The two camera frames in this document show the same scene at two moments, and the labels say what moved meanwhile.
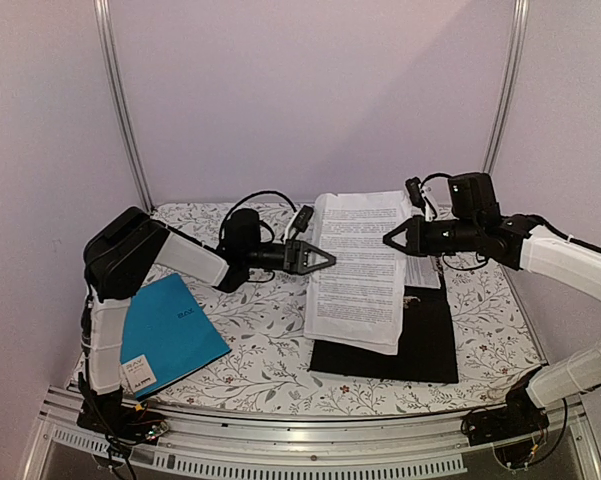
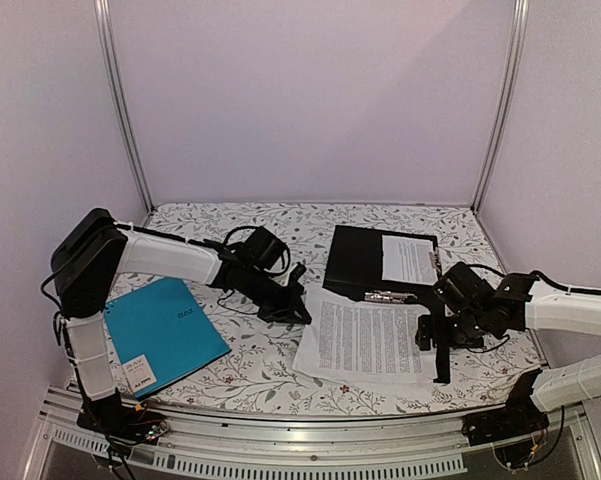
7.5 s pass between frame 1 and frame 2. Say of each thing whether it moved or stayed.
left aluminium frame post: stayed
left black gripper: moved
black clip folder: moved
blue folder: stayed
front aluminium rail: stayed
